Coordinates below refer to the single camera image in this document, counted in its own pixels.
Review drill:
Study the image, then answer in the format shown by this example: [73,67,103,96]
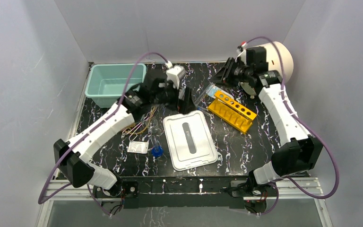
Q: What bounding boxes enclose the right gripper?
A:
[208,58,252,89]

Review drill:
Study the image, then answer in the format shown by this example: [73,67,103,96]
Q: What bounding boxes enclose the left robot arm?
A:
[54,75,196,197]

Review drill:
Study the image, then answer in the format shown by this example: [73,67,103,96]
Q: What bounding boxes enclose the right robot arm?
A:
[211,43,323,196]

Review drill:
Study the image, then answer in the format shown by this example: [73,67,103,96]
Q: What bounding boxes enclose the blue packaged item card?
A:
[205,84,234,99]

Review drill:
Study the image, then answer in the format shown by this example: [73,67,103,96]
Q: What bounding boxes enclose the white plastic box lid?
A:
[163,110,218,171]

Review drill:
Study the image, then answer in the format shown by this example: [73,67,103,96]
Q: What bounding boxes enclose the yellow test tube rack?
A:
[207,91,257,134]

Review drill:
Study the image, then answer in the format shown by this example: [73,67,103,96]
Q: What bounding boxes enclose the cylindrical drawer cabinet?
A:
[237,41,294,96]

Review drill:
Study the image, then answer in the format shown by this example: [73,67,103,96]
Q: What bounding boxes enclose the blue capped clear tube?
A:
[150,134,164,157]

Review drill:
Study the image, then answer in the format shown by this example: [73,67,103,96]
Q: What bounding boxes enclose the small white plastic bag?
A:
[127,141,149,154]

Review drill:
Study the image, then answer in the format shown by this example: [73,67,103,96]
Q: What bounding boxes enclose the teal plastic bin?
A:
[85,64,133,108]

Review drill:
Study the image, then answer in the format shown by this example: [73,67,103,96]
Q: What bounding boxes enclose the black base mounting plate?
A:
[92,176,277,213]

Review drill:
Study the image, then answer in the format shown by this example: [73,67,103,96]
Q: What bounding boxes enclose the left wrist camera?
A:
[165,65,186,89]

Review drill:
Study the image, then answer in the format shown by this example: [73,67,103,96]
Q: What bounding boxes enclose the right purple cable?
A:
[239,36,340,200]

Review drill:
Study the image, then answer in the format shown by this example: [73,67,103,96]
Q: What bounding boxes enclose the aluminium frame rail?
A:
[38,177,324,203]

